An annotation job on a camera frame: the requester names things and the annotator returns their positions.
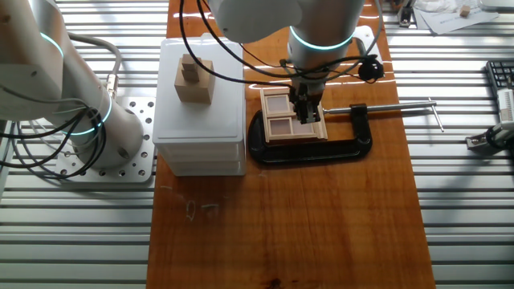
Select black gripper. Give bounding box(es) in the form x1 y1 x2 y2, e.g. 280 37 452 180
288 82 324 124

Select black keyboard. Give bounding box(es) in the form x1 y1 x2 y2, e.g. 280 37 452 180
485 59 514 90

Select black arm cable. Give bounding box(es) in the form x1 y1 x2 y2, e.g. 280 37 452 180
178 0 386 88

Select black C-clamp with steel screw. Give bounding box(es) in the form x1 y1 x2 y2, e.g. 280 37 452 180
247 97 446 165

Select silver depth camera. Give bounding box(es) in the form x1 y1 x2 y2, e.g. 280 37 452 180
496 88 514 124

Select wooden block piece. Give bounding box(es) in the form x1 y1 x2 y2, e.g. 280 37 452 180
173 53 217 106

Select wrist camera on silver bracket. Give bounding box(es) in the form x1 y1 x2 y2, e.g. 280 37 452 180
352 24 386 84

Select white plastic drawer cabinet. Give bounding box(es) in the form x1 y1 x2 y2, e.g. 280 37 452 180
152 34 247 177

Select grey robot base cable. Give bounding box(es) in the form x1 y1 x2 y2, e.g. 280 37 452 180
67 32 123 100

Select white paper sheets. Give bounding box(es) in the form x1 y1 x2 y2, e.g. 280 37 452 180
413 3 501 35

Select miniature wooden sliding window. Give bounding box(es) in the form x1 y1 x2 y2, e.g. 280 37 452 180
259 86 329 145

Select white crumpled tissue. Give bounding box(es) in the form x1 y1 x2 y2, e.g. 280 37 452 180
415 0 459 13

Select orange-brown wooden board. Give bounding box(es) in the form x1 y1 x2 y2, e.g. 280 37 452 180
145 0 438 289

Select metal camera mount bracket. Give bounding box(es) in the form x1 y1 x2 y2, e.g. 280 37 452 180
465 122 514 156

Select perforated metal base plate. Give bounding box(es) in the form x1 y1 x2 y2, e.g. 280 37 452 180
54 96 157 185

